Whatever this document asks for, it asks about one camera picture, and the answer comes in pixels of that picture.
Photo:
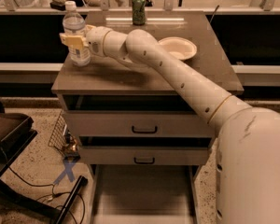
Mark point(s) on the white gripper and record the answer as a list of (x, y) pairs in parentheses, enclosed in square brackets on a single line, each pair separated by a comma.
[(94, 41)]

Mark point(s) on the drawer with handle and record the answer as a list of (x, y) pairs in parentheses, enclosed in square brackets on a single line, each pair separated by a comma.
[(136, 124), (145, 155)]

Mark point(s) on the grey drawer cabinet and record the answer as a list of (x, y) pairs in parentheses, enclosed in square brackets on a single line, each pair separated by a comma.
[(106, 85)]

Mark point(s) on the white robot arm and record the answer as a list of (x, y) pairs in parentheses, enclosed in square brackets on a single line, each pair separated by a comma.
[(248, 138)]

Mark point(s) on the blue tape cross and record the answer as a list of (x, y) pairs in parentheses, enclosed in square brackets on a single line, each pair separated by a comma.
[(67, 171)]

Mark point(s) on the black stand leg left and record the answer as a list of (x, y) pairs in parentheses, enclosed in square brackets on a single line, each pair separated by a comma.
[(81, 182)]

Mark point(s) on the clear plastic water bottle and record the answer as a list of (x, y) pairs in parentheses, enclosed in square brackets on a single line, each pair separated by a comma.
[(74, 24)]

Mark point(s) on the middle drawer with handle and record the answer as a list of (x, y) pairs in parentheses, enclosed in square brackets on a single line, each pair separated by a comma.
[(145, 155)]

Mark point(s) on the open bottom drawer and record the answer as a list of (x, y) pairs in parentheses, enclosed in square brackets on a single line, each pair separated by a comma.
[(143, 194)]

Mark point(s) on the wire mesh basket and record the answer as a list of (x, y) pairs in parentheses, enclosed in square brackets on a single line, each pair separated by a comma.
[(62, 140)]

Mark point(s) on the black device on ledge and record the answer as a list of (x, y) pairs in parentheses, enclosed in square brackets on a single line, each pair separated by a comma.
[(57, 5)]

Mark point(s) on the dark tray on stand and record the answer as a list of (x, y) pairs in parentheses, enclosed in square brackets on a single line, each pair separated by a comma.
[(16, 133)]

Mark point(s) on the white paper bowl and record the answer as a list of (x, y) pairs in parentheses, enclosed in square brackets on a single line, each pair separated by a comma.
[(179, 47)]

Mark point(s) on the top drawer with handle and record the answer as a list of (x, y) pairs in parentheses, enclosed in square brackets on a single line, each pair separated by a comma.
[(136, 124)]

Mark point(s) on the green soda can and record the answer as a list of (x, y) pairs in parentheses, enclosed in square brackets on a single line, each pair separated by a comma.
[(139, 16)]

